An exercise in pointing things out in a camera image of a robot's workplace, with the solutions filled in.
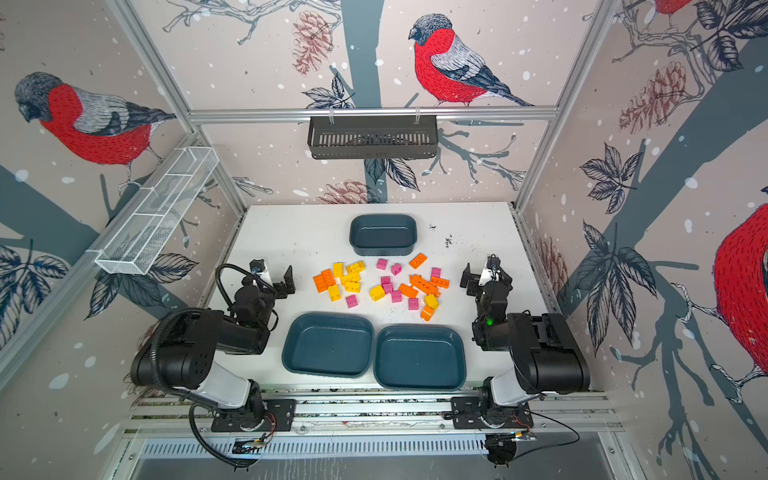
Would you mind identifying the teal bin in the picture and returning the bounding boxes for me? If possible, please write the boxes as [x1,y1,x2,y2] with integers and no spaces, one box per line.
[349,214,418,257]
[282,312,375,378]
[373,324,467,391]

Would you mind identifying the aluminium mounting rail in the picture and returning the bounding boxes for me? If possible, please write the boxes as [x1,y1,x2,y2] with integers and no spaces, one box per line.
[124,390,624,435]

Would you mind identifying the near left teal bin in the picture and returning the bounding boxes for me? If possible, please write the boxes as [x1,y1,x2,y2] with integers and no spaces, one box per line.
[282,312,375,378]

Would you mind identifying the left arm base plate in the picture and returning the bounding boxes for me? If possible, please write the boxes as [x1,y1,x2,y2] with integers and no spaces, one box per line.
[211,398,297,434]

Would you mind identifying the black hanging wire basket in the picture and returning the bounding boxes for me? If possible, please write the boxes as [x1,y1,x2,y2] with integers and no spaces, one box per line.
[307,115,439,160]

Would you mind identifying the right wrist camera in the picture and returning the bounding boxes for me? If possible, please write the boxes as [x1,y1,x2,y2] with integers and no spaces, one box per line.
[485,254,501,272]

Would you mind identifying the yellow square lego brick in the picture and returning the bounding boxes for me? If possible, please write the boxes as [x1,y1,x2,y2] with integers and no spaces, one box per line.
[370,285,387,301]

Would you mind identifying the orange long lego brick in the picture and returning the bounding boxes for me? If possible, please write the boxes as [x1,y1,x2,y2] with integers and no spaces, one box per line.
[322,269,336,287]
[409,274,440,298]

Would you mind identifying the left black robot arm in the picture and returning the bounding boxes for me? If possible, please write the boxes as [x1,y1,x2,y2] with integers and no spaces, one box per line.
[130,259,296,433]

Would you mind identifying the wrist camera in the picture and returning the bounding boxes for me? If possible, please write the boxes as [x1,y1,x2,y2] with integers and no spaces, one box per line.
[485,254,501,272]
[249,259,268,276]

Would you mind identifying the yellow long lego brick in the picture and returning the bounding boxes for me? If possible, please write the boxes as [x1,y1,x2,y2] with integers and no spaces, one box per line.
[346,260,366,274]

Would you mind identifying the yellow small lego brick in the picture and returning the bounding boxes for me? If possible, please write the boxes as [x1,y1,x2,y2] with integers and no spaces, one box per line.
[425,294,439,310]

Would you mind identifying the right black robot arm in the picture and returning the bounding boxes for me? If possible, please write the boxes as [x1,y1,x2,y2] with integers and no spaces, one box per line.
[452,254,591,429]

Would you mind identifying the far teal bin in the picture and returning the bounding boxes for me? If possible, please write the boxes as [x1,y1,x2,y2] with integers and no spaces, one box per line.
[349,214,418,257]

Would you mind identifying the near right teal bin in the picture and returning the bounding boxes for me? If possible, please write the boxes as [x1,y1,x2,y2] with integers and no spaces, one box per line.
[373,324,467,391]

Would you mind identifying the white mesh wall shelf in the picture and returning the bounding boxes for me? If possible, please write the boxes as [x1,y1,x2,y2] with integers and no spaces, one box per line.
[95,146,219,275]

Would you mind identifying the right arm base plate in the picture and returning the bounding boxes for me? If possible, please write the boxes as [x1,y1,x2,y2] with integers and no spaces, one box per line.
[443,396,533,430]

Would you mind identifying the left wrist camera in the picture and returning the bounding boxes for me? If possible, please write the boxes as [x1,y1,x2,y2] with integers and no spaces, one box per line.
[249,259,268,276]

